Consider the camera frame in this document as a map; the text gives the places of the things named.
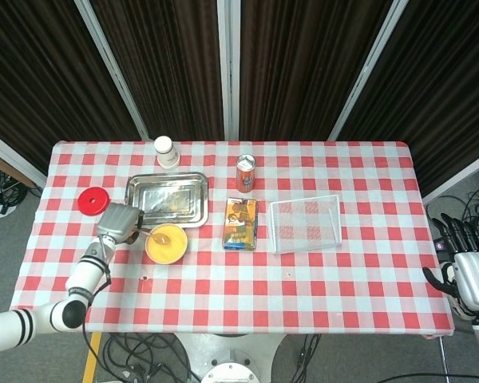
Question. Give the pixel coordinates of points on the metal spoon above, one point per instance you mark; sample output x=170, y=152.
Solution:
x=161, y=238

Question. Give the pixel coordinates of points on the colourful printed carton box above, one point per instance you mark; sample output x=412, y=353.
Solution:
x=240, y=223

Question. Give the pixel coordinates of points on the white partition frame post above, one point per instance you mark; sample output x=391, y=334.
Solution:
x=115, y=72
x=228, y=72
x=367, y=72

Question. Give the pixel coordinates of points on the red white checkered tablecloth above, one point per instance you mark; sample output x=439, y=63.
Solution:
x=239, y=287

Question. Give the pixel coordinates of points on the red round plastic lid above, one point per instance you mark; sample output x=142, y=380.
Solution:
x=93, y=201

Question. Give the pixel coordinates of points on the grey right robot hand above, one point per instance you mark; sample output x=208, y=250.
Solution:
x=477, y=279

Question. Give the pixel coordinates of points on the rectangular steel tray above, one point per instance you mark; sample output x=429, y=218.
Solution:
x=167, y=199

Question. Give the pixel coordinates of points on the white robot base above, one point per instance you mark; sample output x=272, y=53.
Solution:
x=227, y=359

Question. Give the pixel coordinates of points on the orange soda can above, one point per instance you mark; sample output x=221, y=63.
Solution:
x=246, y=177

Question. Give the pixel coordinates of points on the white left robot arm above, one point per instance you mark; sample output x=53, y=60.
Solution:
x=84, y=275

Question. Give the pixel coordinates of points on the bowl of orange powder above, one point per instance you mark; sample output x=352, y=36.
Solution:
x=163, y=259

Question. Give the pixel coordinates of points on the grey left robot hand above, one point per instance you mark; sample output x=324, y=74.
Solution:
x=117, y=221

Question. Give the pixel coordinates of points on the white paper cup stack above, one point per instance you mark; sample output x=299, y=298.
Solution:
x=167, y=153

